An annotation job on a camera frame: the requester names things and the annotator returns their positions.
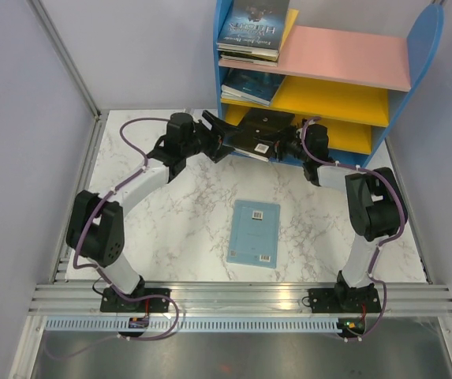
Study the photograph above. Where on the left aluminium frame post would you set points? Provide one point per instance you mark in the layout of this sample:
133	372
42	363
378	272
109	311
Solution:
43	17

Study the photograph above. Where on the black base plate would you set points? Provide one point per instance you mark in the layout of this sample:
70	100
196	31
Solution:
112	303
330	300

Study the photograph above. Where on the aluminium mounting rail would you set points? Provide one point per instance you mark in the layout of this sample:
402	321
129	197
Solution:
236	298

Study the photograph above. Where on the yellow paperback book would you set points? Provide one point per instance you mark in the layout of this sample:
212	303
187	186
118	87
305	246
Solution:
290	20

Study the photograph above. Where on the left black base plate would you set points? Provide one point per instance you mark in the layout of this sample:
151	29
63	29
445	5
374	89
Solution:
112	303

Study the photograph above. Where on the dark Wuthering Heights book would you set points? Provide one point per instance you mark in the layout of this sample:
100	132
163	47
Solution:
254	27

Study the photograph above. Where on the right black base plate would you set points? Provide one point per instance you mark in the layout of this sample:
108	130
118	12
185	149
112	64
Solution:
330	300

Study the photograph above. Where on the black notebook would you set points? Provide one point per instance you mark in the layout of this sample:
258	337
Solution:
258	131

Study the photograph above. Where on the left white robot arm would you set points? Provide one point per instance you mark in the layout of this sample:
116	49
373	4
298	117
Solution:
96	230

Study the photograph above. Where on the green gold fantasy book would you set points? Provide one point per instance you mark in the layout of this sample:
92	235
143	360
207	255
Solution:
227	56

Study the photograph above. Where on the light blue slotted cable duct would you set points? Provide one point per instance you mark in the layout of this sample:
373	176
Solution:
159	324

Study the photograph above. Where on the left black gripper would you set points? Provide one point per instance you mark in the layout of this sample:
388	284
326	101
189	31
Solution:
217	151

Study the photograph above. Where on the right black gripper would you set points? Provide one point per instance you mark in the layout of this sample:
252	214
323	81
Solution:
285	135

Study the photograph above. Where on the blue shelf with coloured boards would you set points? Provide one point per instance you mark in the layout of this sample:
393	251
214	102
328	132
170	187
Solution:
358	83

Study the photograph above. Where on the teal blue book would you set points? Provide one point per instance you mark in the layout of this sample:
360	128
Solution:
252	86

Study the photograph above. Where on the light blue thin book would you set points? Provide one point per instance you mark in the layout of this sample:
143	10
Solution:
254	234

